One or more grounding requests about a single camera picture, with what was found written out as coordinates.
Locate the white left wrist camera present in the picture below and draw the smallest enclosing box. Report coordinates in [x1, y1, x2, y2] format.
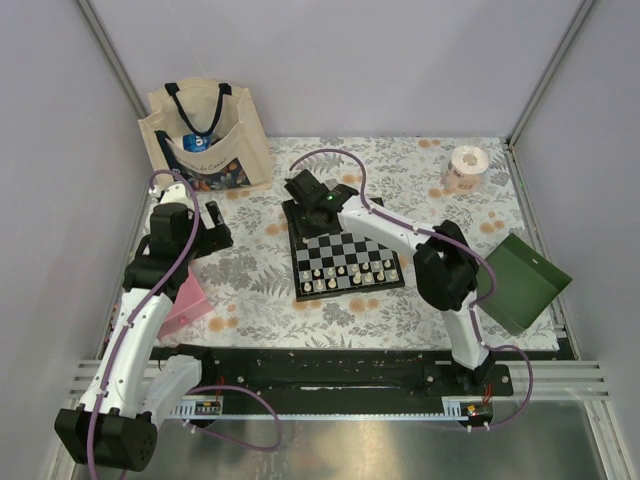
[148, 183, 194, 208]

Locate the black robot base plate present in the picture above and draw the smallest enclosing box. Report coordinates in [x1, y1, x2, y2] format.
[150, 344, 514, 417]

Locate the floral patterned table mat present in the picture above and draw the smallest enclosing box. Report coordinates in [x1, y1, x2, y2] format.
[161, 137, 527, 350]

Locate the cream canvas tote bag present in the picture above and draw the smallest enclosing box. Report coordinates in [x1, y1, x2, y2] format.
[138, 77, 274, 191]

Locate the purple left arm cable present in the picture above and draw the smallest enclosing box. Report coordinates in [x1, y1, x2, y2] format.
[84, 169, 284, 480]

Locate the white slotted cable duct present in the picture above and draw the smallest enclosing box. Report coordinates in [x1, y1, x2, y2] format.
[167, 396, 224, 421]

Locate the dark green plastic box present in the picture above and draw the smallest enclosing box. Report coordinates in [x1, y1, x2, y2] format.
[479, 233, 572, 336]

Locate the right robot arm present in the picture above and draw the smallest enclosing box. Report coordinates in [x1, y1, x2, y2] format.
[284, 170, 491, 396]

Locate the pink plastic box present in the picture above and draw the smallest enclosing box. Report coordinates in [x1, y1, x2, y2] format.
[156, 269, 213, 340]

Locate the black magnetic chess board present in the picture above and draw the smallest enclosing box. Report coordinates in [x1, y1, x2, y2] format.
[285, 215, 405, 302]

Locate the blue white bottle in bag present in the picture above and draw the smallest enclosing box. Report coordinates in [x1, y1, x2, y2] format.
[182, 133, 212, 153]

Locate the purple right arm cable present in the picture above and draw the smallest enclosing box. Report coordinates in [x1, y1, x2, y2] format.
[289, 148, 535, 432]

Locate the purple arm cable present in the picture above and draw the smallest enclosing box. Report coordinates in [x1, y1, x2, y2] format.
[289, 148, 535, 432]
[84, 169, 284, 480]

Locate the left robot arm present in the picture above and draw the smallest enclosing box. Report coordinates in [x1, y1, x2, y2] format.
[54, 201, 233, 472]

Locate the pink wrapped toilet paper roll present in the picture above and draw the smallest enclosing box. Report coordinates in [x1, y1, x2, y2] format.
[442, 145, 490, 194]

